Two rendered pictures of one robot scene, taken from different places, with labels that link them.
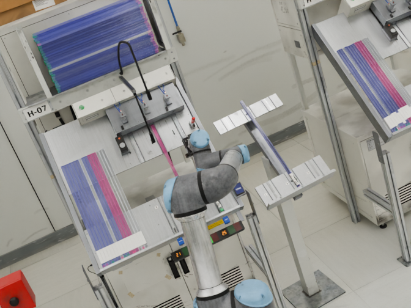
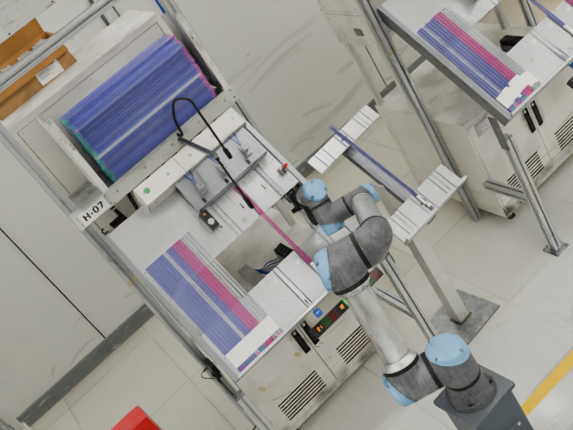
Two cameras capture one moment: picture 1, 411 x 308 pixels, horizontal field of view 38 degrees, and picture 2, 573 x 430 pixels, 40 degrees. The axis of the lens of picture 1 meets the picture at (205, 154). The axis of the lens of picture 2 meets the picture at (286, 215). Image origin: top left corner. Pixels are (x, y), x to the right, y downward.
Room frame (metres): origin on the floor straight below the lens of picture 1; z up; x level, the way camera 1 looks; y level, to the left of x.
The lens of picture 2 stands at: (-0.01, 0.31, 2.41)
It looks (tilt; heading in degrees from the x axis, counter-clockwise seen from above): 30 degrees down; 355
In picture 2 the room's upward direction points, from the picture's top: 34 degrees counter-clockwise
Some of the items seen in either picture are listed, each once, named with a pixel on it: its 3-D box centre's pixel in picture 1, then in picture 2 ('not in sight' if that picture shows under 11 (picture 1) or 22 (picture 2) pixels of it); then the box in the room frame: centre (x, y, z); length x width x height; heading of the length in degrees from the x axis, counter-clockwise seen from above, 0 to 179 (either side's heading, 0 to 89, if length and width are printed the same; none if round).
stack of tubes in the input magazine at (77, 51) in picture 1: (96, 43); (140, 107); (2.75, 0.30, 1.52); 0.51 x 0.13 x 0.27; 100
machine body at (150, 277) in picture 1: (167, 249); (277, 321); (2.86, 0.38, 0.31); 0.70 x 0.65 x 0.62; 100
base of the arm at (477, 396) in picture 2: not in sight; (466, 382); (1.63, 0.01, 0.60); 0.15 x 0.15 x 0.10
